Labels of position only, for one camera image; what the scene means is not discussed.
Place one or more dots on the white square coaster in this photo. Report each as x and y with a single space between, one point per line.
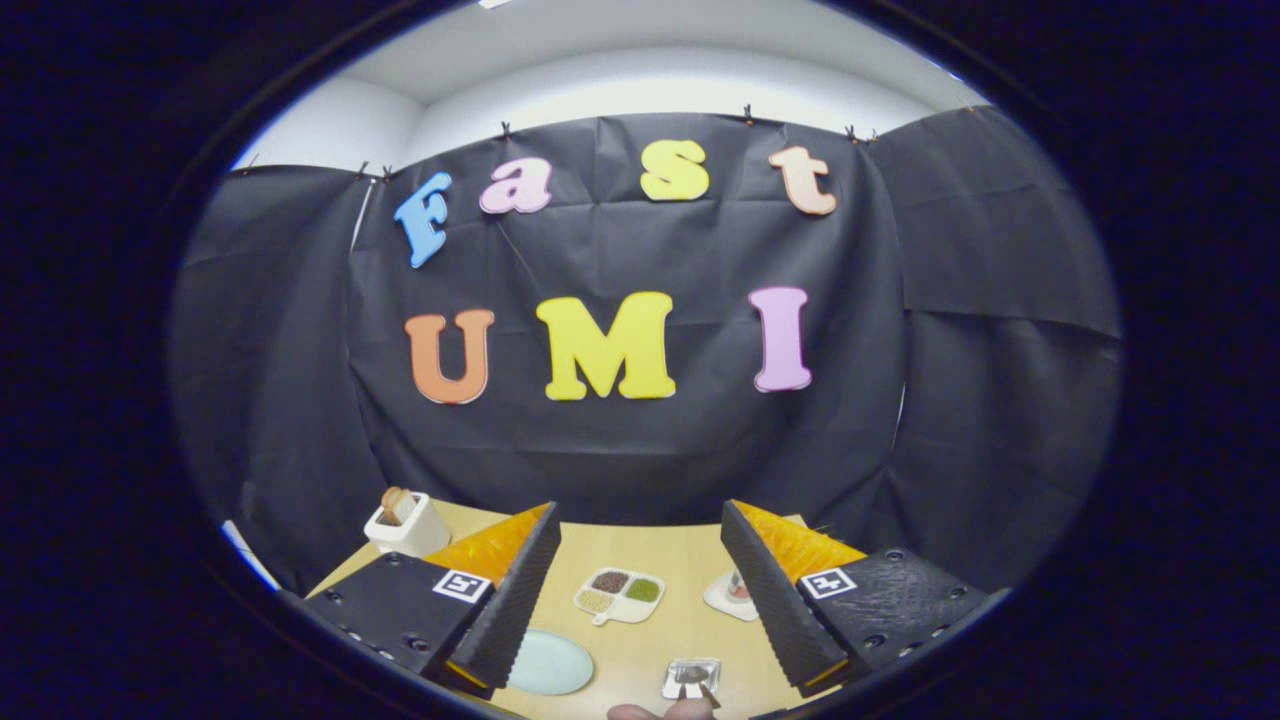
725 605

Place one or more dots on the metal drain basket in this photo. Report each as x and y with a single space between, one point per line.
672 685

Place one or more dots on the toasted bread slice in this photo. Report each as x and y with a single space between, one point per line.
395 505

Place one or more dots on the pile of red beans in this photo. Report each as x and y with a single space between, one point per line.
610 581

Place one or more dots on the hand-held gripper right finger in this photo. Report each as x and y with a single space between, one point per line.
770 590

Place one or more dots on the clear plastic water bottle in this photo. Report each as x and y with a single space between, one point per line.
737 588

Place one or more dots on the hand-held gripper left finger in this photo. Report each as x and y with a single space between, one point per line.
520 590

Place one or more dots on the pile of yellow soybeans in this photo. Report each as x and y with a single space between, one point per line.
595 601

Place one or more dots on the white toaster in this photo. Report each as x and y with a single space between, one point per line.
415 535

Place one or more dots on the pale green plate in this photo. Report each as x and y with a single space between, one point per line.
550 662

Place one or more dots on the white divided tray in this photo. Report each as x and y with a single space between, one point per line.
635 610

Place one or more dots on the pile of green beans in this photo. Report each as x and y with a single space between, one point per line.
643 590

